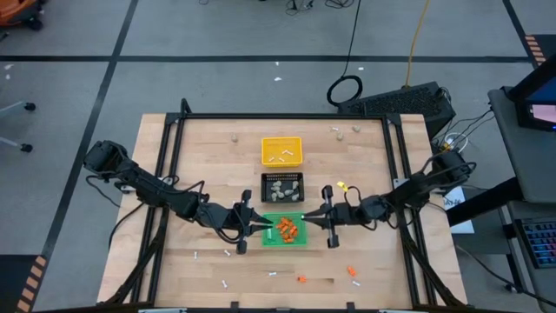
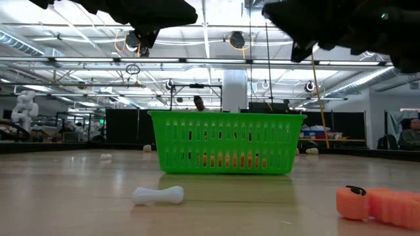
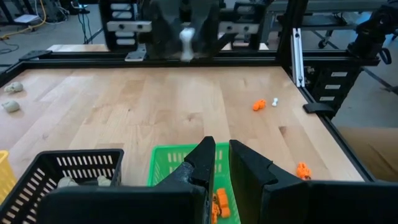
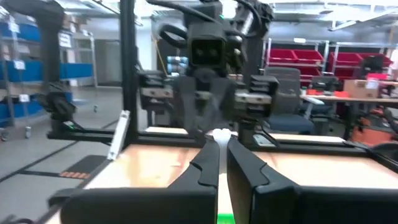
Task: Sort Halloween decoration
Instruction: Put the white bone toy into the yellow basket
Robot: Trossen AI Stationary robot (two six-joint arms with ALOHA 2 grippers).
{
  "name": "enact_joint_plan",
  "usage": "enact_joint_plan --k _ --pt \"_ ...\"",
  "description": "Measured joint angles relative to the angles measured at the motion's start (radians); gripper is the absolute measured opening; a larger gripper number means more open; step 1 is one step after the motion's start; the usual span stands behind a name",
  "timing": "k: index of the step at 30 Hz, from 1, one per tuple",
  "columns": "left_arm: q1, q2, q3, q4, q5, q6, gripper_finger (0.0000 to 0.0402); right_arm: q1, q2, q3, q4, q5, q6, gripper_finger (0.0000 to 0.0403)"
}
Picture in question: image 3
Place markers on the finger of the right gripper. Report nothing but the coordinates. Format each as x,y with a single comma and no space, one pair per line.
164,28
208,25

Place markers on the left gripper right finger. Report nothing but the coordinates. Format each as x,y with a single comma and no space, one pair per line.
311,205

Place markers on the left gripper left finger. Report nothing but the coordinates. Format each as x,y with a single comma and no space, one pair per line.
124,208

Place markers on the white plastic bone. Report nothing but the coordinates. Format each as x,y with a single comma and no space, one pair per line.
275,101
186,43

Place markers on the beige plastic skull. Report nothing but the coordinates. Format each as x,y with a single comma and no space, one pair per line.
66,182
11,105
14,87
103,181

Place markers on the orange plastic skeleton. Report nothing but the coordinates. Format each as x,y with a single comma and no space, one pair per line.
214,213
303,170
223,202
259,104

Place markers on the green plastic basket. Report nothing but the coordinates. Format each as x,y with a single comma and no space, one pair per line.
164,161

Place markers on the black plastic basket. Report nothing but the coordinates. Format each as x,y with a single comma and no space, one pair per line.
84,152

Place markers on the black box white labels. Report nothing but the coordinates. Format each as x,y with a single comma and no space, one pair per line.
339,90

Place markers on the grey desk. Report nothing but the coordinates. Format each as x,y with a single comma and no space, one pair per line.
326,6

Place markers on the yellow plastic basket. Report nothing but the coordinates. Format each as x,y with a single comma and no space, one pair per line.
6,174

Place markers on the silver aluminium bracket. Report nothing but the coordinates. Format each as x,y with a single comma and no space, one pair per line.
298,56

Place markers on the black frame clamp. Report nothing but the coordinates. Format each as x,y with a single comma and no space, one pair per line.
318,108

